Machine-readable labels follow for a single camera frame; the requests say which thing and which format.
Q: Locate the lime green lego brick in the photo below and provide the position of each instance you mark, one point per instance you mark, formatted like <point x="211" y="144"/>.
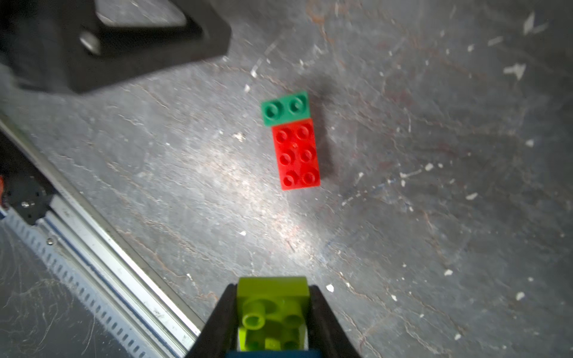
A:
<point x="272" y="313"/>

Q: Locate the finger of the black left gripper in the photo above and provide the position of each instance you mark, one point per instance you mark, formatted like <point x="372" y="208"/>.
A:
<point x="64" y="47"/>

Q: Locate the blue lego brick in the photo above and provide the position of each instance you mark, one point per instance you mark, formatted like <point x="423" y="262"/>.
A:
<point x="275" y="354"/>

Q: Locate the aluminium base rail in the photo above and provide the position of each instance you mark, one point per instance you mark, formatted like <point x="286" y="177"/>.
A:
<point x="121" y="291"/>

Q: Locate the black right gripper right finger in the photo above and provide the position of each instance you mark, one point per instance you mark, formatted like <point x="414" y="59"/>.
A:
<point x="324" y="331"/>

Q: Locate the red lego brick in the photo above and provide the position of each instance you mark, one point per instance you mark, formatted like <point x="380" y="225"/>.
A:
<point x="296" y="155"/>

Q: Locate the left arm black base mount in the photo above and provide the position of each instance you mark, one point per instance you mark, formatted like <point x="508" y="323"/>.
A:
<point x="23" y="187"/>

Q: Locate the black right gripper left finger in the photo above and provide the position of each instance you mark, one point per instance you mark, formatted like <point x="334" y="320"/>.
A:
<point x="219" y="335"/>

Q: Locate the dark green lego brick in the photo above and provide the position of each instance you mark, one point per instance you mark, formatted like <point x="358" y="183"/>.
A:
<point x="286" y="109"/>

